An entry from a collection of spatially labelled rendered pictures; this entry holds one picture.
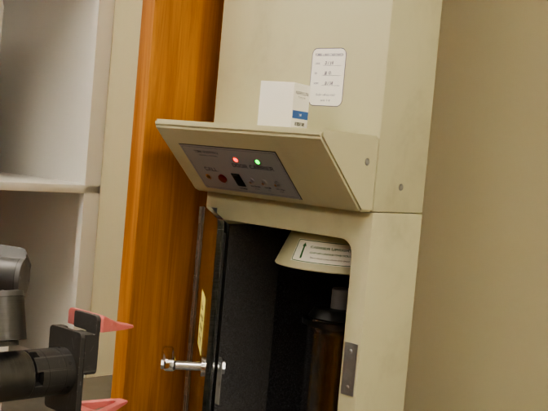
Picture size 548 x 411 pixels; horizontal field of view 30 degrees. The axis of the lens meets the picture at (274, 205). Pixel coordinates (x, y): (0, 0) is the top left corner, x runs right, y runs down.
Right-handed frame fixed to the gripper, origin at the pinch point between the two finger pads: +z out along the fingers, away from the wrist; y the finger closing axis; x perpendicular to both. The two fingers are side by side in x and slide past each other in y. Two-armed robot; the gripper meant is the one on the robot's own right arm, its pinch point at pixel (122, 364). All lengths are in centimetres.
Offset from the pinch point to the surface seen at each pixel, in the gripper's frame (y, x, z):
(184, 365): 0.8, -7.2, 4.2
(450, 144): 33, -1, 67
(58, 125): 31, 115, 66
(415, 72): 41, -19, 30
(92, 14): 59, 104, 66
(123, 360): -4.5, 18.5, 15.1
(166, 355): 1.6, -4.3, 3.6
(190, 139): 29.4, 6.2, 13.9
